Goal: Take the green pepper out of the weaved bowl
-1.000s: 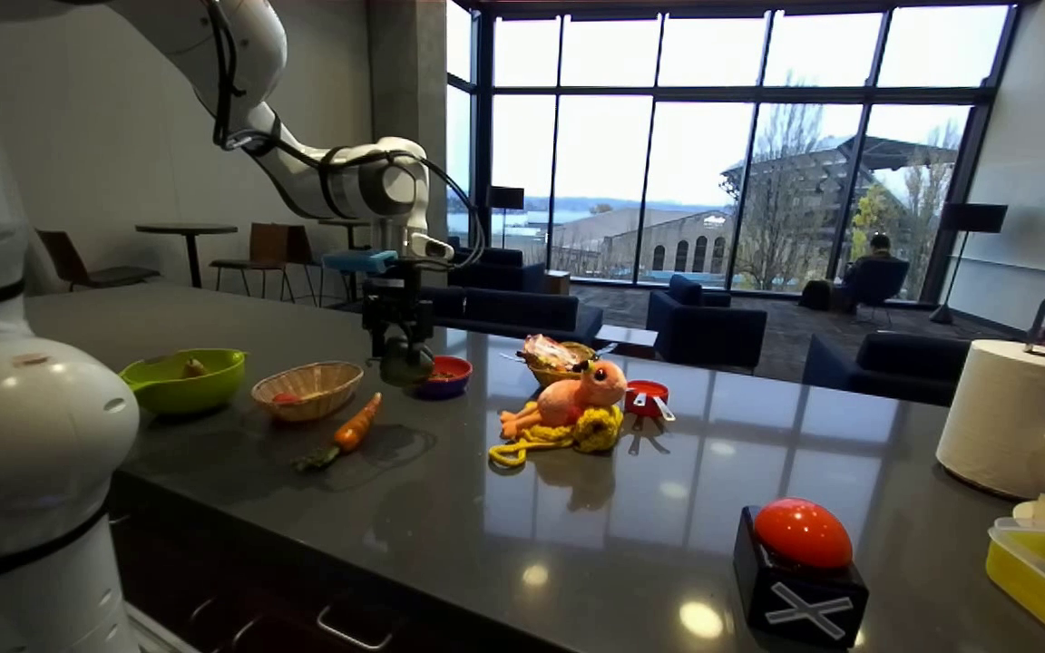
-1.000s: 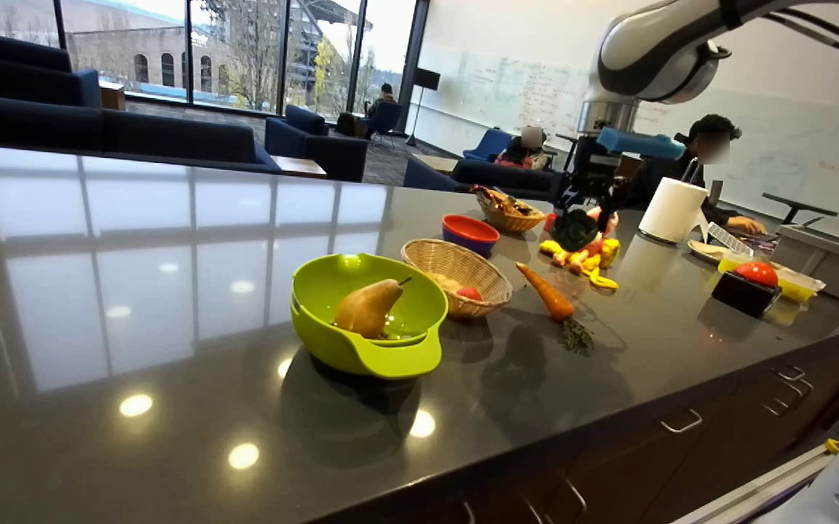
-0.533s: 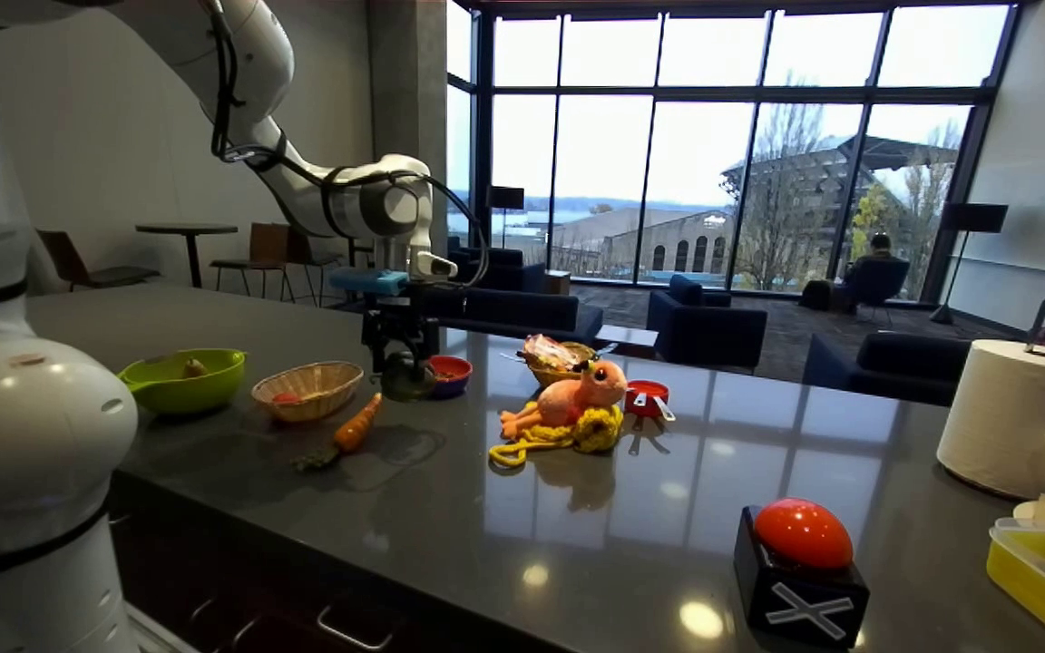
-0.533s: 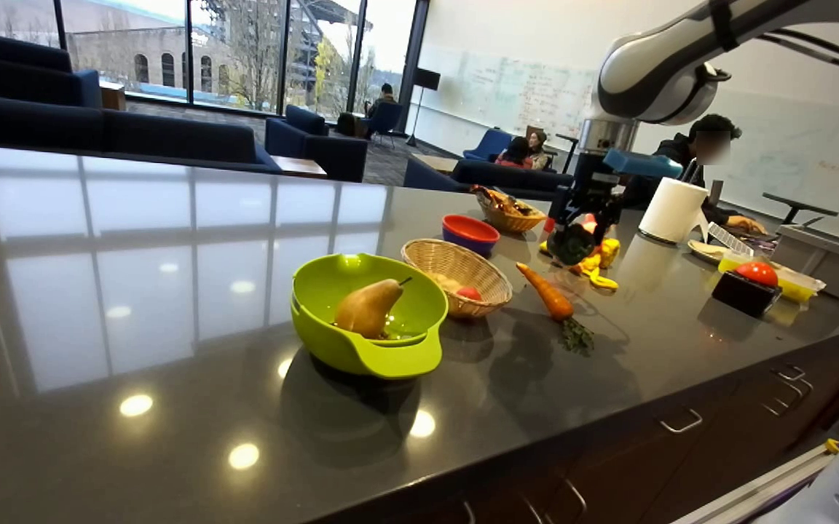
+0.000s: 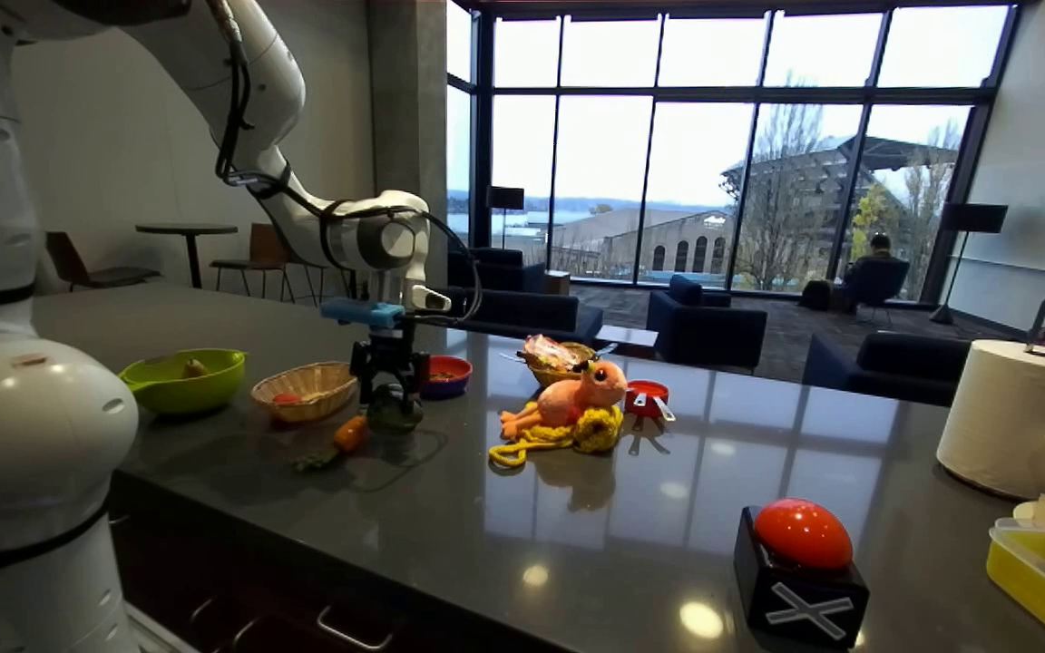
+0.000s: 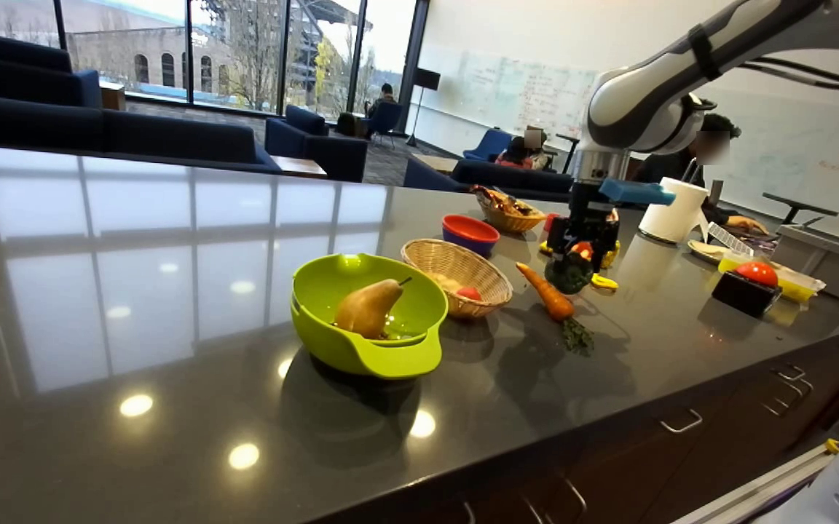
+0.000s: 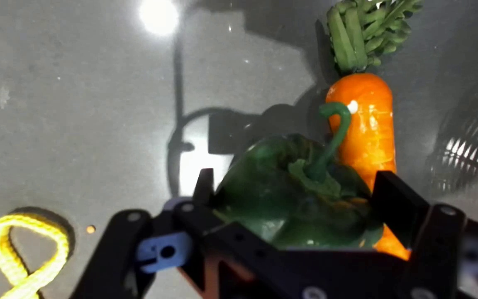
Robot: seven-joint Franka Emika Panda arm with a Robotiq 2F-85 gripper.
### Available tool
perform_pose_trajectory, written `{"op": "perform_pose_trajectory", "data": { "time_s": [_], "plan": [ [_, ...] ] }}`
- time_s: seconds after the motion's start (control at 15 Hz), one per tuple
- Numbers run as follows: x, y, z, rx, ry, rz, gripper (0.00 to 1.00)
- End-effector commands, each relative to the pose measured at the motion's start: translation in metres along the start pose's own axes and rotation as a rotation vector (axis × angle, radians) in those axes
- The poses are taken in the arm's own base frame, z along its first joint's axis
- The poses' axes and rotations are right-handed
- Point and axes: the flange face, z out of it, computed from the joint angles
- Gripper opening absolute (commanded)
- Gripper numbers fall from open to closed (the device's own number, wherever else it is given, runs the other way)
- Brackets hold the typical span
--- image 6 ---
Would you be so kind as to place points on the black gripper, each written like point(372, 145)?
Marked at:
point(585, 221)

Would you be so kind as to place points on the green toy bell pepper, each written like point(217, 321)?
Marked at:
point(573, 276)

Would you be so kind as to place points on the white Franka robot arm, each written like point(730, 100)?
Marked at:
point(721, 59)

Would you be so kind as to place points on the red and blue bowl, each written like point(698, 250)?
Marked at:
point(471, 235)

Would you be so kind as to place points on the weaved wicker bowl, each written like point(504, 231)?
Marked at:
point(459, 267)

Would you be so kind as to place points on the lime green plastic bowl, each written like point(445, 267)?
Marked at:
point(343, 340)

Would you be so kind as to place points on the red toy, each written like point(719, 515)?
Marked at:
point(585, 253)

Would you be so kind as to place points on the yellow toy banana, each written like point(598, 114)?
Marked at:
point(603, 283)

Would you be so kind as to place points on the orange toy carrot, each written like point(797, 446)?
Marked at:
point(548, 296)

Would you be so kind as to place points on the dark blue couch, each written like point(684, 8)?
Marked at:
point(510, 178)

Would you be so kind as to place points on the toy strawberry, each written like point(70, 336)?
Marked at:
point(468, 292)

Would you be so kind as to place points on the seated person in red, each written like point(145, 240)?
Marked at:
point(519, 151)

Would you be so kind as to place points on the bright blue sofa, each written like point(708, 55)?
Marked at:
point(491, 148)

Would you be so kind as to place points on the metal paper towel holder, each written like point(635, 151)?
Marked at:
point(695, 171)

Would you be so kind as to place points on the dark-haired person at whiteboard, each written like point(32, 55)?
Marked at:
point(702, 148)

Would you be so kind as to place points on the red button on black box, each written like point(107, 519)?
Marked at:
point(751, 282)

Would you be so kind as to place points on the toy pear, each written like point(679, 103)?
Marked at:
point(366, 309)

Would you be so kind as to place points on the yellow plastic container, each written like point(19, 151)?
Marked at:
point(797, 283)

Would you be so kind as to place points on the dark desk by whiteboard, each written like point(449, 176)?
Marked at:
point(800, 205)

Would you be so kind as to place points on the seated person by window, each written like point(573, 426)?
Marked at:
point(382, 107)

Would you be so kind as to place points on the dark blue armchair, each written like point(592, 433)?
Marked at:
point(319, 145)

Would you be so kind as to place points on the long dark blue sofa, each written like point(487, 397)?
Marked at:
point(99, 132)

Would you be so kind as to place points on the dark blue sofa by window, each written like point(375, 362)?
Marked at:
point(22, 74)

